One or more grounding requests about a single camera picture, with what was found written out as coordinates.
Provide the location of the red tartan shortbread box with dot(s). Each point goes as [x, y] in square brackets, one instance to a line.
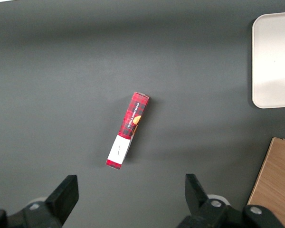
[129, 128]

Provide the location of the wooden two-drawer cabinet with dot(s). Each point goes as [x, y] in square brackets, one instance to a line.
[275, 180]

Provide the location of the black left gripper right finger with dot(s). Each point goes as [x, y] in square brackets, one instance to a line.
[196, 194]

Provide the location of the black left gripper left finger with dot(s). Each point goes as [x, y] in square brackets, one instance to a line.
[64, 197]

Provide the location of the beige plastic tray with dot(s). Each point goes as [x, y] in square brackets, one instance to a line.
[274, 61]

